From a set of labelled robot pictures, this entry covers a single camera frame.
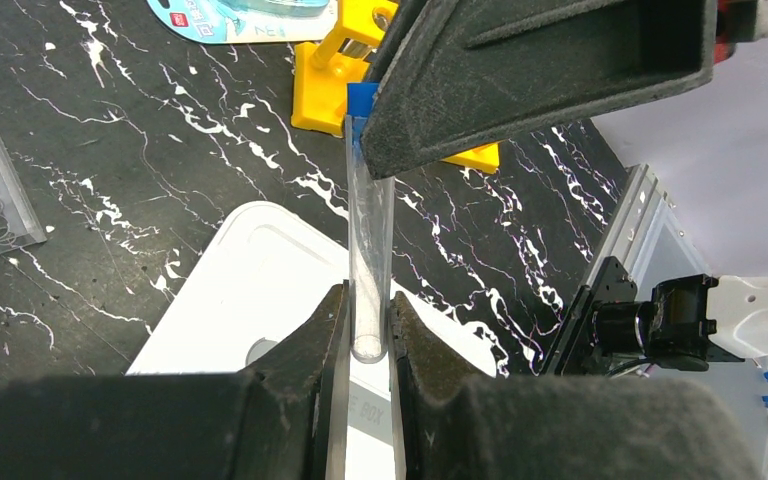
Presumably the blue packaged item card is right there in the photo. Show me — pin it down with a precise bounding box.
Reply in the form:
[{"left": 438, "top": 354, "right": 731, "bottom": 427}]
[{"left": 148, "top": 0, "right": 338, "bottom": 45}]

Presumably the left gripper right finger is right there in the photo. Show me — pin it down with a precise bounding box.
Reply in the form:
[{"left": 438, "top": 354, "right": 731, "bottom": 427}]
[{"left": 389, "top": 294, "right": 759, "bottom": 479}]

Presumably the yellow test tube rack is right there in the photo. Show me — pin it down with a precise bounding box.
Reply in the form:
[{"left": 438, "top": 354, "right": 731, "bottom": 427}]
[{"left": 290, "top": 0, "right": 501, "bottom": 176}]

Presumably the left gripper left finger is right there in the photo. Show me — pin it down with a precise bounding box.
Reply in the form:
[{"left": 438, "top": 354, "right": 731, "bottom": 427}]
[{"left": 0, "top": 283, "right": 349, "bottom": 479}]

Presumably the white plastic box lid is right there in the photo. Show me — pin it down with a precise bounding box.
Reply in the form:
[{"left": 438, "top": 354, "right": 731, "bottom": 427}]
[{"left": 126, "top": 201, "right": 497, "bottom": 479}]

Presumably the clear test tube blue cap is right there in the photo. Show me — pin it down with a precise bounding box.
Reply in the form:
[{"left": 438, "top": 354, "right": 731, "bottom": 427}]
[{"left": 344, "top": 82, "right": 394, "bottom": 364}]

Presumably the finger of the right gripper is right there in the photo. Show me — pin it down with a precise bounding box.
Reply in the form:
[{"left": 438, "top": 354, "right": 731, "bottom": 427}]
[{"left": 360, "top": 1, "right": 717, "bottom": 179}]

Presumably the aluminium frame rail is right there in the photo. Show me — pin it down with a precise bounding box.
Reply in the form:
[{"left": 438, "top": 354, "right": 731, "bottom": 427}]
[{"left": 595, "top": 165, "right": 768, "bottom": 479}]

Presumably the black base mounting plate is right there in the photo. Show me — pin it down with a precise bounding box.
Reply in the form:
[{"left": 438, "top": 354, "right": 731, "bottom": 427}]
[{"left": 538, "top": 256, "right": 642, "bottom": 375}]

